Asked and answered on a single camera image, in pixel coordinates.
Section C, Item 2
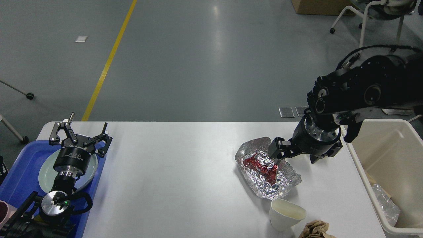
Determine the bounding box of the green plate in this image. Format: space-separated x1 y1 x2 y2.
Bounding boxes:
38 150 98 193

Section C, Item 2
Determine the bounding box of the foil tray with red wrapper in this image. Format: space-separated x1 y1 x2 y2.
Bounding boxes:
235 137 302 200

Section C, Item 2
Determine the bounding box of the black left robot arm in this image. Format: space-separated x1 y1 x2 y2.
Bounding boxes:
1 119 112 238

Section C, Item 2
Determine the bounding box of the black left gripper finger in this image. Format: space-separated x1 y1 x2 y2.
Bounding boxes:
49 113 78 147
83 123 113 158

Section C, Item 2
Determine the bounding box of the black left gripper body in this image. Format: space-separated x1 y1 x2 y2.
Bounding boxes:
53 137 98 178

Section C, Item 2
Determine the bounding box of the right floor outlet plate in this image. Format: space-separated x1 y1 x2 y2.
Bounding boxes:
295 106 309 118

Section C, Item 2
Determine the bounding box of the cardboard box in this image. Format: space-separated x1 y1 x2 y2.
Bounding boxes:
291 0 354 16

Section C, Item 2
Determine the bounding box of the beige plastic bin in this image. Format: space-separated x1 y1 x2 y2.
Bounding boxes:
345 119 423 237

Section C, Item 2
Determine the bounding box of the left floor outlet plate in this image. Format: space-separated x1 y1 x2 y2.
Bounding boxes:
278 107 295 118

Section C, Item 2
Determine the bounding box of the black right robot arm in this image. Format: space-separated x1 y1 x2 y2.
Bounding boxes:
268 45 423 164

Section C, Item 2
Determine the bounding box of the pink mug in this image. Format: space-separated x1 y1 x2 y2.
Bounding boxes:
0 200 17 228

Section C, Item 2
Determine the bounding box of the white office chair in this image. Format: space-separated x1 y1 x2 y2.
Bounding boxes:
329 0 417 48

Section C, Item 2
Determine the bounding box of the floor outlet plate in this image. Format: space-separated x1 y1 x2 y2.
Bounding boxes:
295 106 309 118
278 107 295 118

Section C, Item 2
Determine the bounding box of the chair leg with caster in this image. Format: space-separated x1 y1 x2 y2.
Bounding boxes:
0 80 35 100

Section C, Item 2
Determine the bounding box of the crumpled brown paper ball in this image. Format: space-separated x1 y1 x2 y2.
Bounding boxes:
298 220 336 238

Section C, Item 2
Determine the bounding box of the white paper cup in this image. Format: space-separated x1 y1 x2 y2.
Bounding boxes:
269 198 307 232

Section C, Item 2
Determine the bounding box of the crushed red can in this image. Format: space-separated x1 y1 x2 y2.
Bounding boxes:
242 152 278 185

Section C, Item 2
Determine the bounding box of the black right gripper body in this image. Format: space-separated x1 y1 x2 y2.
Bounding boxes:
268 114 343 164

